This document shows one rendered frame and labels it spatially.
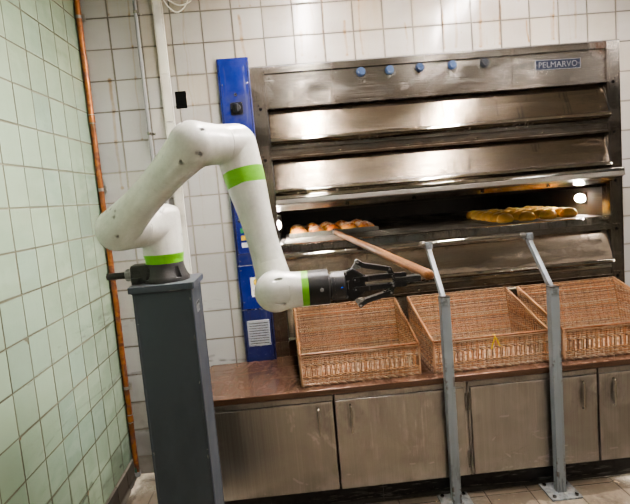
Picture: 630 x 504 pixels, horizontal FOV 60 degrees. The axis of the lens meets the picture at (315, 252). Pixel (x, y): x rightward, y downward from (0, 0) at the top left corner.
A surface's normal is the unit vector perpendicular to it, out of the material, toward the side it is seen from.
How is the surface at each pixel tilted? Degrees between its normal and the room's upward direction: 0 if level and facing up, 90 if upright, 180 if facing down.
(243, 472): 90
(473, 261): 70
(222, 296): 90
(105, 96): 90
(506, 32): 90
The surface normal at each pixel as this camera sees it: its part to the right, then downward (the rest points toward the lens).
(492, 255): 0.02, -0.24
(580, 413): 0.04, 0.11
